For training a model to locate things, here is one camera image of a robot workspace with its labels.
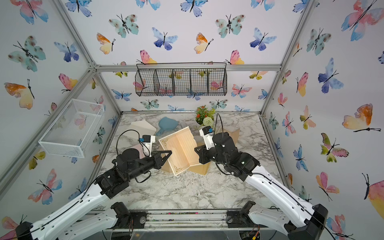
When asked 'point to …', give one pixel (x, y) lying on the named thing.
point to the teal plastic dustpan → (166, 123)
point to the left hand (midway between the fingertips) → (172, 152)
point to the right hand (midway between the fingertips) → (196, 147)
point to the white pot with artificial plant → (204, 116)
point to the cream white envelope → (142, 127)
